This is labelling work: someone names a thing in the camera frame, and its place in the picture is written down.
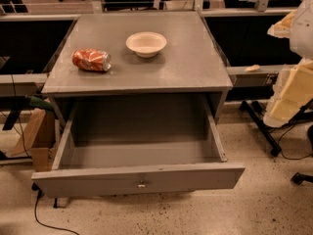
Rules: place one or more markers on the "white paper bowl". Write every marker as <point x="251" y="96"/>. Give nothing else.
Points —
<point x="146" y="44"/>

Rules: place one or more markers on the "grey top drawer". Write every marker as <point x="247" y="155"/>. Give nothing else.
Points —
<point x="140" y="144"/>

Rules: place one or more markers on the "grey drawer cabinet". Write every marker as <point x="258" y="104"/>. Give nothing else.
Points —
<point x="188" y="63"/>

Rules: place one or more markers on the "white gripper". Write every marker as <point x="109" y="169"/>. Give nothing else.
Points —
<point x="302" y="33"/>

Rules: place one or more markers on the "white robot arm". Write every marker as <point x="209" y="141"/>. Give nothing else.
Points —
<point x="301" y="35"/>

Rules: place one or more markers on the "brown cardboard box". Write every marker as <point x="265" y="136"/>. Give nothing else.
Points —
<point x="39" y="140"/>

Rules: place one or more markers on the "small tan scrap on ledge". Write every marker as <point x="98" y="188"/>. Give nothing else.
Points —
<point x="252" y="68"/>

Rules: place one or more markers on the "crushed orange soda can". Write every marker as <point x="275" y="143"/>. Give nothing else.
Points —
<point x="91" y="59"/>

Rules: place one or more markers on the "black stand leg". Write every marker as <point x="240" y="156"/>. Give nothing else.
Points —
<point x="255" y="111"/>

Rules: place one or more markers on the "green object by box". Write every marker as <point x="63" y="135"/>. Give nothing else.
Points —
<point x="39" y="103"/>

